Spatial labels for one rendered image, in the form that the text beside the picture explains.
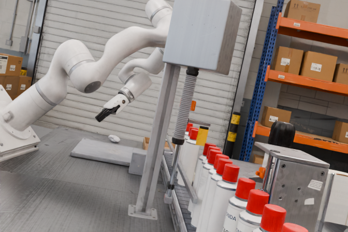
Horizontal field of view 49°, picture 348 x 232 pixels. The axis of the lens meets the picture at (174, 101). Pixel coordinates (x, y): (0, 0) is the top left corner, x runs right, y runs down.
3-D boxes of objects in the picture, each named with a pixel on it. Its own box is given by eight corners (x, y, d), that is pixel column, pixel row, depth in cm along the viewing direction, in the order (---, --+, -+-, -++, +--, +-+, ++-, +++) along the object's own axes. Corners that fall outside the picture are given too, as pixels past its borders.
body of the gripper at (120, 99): (134, 102, 186) (117, 117, 182) (124, 101, 195) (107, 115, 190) (126, 90, 183) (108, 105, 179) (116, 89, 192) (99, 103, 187)
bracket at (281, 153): (329, 168, 73) (330, 163, 73) (275, 158, 72) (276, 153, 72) (300, 153, 87) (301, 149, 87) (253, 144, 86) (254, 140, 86)
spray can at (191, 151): (192, 189, 135) (204, 132, 134) (177, 186, 135) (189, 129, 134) (190, 184, 140) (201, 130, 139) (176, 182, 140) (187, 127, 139)
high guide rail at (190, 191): (197, 204, 97) (198, 198, 97) (192, 203, 96) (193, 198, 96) (166, 135, 203) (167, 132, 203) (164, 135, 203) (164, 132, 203)
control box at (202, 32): (216, 71, 100) (231, -1, 99) (161, 61, 108) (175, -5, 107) (230, 76, 109) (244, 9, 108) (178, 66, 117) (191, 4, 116)
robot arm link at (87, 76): (66, 71, 158) (84, 102, 152) (57, 57, 147) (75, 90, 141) (170, 16, 166) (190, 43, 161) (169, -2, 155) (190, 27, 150)
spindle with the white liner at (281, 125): (283, 213, 129) (302, 126, 127) (257, 208, 128) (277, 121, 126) (273, 204, 137) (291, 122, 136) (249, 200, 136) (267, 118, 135)
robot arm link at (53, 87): (43, 102, 146) (92, 64, 143) (24, 66, 152) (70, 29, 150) (61, 108, 157) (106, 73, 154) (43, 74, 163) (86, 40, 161)
